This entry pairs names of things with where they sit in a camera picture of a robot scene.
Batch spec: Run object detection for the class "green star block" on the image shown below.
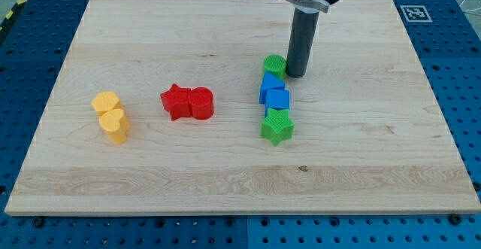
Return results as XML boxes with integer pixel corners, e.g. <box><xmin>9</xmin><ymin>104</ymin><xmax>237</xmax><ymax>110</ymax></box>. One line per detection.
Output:
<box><xmin>260</xmin><ymin>108</ymin><xmax>295</xmax><ymax>146</ymax></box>

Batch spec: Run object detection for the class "red star block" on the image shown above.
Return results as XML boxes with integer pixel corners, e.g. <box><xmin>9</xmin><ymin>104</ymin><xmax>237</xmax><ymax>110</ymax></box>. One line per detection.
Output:
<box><xmin>160</xmin><ymin>84</ymin><xmax>191</xmax><ymax>121</ymax></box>

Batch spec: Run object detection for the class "yellow heart block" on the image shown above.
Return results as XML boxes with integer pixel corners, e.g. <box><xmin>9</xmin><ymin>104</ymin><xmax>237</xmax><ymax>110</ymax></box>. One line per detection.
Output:
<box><xmin>99</xmin><ymin>108</ymin><xmax>130</xmax><ymax>144</ymax></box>

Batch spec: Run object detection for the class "blue cube block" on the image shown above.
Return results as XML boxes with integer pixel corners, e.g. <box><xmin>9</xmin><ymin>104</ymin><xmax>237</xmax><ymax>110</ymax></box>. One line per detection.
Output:
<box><xmin>265</xmin><ymin>90</ymin><xmax>290</xmax><ymax>115</ymax></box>

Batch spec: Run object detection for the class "red cylinder block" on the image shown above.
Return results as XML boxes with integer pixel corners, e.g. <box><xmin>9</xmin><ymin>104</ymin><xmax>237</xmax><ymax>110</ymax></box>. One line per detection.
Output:
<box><xmin>188</xmin><ymin>87</ymin><xmax>214</xmax><ymax>120</ymax></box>

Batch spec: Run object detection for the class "blue triangle block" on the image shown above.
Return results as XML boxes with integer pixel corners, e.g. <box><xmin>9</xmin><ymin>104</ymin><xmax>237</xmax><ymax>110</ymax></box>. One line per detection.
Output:
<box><xmin>259</xmin><ymin>72</ymin><xmax>286</xmax><ymax>104</ymax></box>

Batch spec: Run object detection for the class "green cylinder block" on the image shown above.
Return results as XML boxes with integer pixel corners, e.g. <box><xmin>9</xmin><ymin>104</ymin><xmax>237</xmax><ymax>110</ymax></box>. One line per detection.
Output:
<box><xmin>263</xmin><ymin>55</ymin><xmax>286</xmax><ymax>80</ymax></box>

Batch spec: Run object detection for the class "wooden board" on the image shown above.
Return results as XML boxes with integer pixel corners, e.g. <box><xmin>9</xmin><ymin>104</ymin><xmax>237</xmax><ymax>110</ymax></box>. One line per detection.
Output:
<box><xmin>5</xmin><ymin>0</ymin><xmax>480</xmax><ymax>216</ymax></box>

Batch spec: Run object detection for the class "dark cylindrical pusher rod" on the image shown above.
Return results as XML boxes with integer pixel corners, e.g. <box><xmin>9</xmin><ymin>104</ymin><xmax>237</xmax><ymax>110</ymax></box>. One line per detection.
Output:
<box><xmin>286</xmin><ymin>8</ymin><xmax>319</xmax><ymax>78</ymax></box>

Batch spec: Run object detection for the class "yellow hexagon block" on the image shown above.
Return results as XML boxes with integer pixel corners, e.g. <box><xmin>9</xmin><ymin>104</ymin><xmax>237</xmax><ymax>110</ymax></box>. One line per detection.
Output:
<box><xmin>91</xmin><ymin>91</ymin><xmax>123</xmax><ymax>117</ymax></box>

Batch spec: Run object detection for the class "white fiducial marker tag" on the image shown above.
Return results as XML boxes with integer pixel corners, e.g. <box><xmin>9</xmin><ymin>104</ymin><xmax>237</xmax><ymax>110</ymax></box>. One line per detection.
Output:
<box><xmin>400</xmin><ymin>5</ymin><xmax>432</xmax><ymax>23</ymax></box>

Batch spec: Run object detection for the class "white cable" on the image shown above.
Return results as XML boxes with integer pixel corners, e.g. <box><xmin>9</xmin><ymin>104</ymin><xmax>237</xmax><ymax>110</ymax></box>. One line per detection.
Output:
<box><xmin>458</xmin><ymin>0</ymin><xmax>481</xmax><ymax>15</ymax></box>

